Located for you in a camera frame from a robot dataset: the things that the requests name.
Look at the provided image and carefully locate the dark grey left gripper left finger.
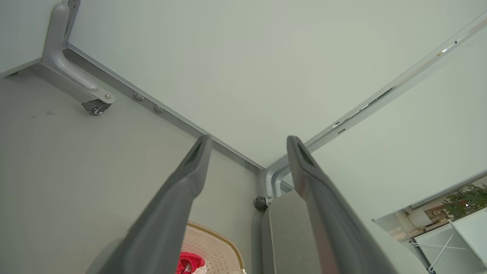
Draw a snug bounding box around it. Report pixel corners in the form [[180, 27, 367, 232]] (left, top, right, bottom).
[[97, 134, 212, 274]]

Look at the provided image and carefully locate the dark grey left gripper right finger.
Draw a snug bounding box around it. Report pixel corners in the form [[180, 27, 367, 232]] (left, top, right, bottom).
[[286, 135, 398, 274]]

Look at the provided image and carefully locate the red and white basketball jersey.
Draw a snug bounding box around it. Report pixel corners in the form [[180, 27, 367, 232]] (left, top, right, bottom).
[[176, 252, 206, 274]]

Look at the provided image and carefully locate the grey fabric sofa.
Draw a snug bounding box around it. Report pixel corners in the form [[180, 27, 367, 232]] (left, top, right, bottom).
[[261, 190, 324, 274]]

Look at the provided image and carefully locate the cream perforated laundry basket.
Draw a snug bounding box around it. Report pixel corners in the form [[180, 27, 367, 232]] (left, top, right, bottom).
[[179, 221, 247, 274]]

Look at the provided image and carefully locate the white table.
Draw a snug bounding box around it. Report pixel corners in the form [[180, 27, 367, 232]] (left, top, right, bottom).
[[410, 207, 487, 274]]

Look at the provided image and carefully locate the green leafy plant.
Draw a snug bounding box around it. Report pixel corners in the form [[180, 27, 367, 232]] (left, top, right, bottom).
[[442, 184, 487, 220]]

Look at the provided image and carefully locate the grey partition corner post foot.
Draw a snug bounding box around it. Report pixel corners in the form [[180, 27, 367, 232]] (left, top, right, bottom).
[[262, 162, 295, 204]]

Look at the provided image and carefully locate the grey partition foot bracket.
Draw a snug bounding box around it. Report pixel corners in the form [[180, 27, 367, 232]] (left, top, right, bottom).
[[41, 0, 116, 105]]

